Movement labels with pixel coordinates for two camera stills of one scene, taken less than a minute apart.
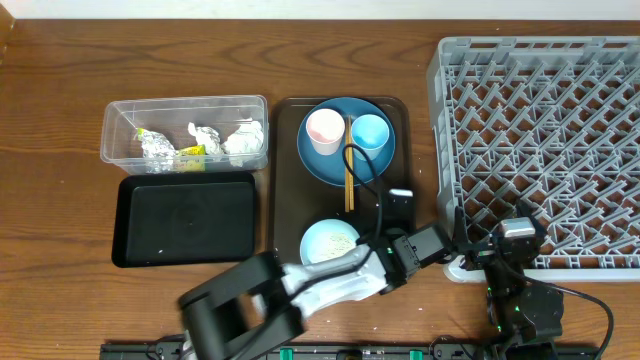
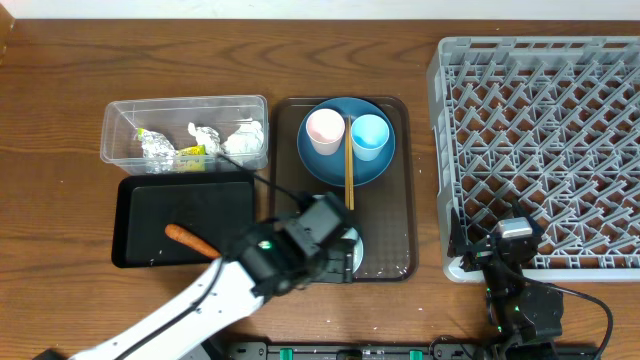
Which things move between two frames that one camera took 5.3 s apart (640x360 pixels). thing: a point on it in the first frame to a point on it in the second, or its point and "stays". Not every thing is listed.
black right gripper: (481, 254) stays
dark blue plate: (329, 168) stays
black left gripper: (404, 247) to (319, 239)
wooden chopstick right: (351, 164) stays
